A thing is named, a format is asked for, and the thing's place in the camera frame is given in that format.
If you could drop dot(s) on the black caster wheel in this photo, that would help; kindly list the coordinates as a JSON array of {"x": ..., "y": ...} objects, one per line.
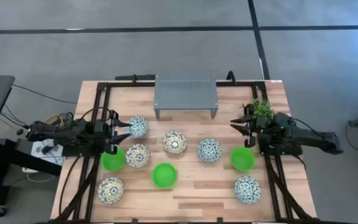
[{"x": 0, "y": 211}]

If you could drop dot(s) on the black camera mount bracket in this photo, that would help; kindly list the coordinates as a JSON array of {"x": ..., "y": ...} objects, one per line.
[{"x": 134, "y": 77}]

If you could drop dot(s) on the white power strip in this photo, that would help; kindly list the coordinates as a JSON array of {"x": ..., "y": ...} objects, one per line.
[{"x": 37, "y": 147}]

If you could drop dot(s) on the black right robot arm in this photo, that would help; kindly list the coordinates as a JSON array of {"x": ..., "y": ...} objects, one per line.
[{"x": 315, "y": 138}]

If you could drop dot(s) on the black round plug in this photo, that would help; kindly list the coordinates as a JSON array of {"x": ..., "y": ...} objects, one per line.
[{"x": 20, "y": 132}]

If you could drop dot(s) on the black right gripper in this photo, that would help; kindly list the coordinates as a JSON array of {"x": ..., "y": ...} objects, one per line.
[{"x": 251, "y": 127}]

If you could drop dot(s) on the black aluminium table frame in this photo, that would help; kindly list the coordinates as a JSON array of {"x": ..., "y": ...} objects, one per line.
[{"x": 120, "y": 84}]

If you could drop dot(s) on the black hook bracket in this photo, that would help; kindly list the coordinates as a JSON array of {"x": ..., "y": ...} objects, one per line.
[{"x": 231, "y": 76}]

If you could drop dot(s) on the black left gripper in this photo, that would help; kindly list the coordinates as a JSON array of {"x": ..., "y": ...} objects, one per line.
[{"x": 113, "y": 130}]

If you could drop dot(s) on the teal floral ceramic bowl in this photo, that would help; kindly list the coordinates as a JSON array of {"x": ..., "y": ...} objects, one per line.
[
  {"x": 247, "y": 189},
  {"x": 209, "y": 150},
  {"x": 140, "y": 127}
]

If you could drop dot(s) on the white power adapter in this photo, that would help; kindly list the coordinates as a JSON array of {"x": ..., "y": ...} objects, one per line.
[{"x": 30, "y": 170}]

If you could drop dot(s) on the yellow blue patterned bowl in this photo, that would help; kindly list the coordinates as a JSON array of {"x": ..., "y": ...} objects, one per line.
[
  {"x": 111, "y": 190},
  {"x": 175, "y": 142},
  {"x": 137, "y": 155}
]

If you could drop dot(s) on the grey perforated metal shelf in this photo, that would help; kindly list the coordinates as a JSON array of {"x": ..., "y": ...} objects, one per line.
[{"x": 185, "y": 93}]

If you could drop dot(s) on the green plastic bowl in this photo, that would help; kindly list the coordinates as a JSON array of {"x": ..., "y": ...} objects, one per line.
[
  {"x": 164, "y": 175},
  {"x": 242, "y": 158},
  {"x": 114, "y": 162}
]

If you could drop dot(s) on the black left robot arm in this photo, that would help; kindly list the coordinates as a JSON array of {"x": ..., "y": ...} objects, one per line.
[{"x": 57, "y": 133}]

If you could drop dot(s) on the small green potted plant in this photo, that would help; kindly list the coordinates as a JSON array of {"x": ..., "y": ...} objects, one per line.
[{"x": 263, "y": 109}]

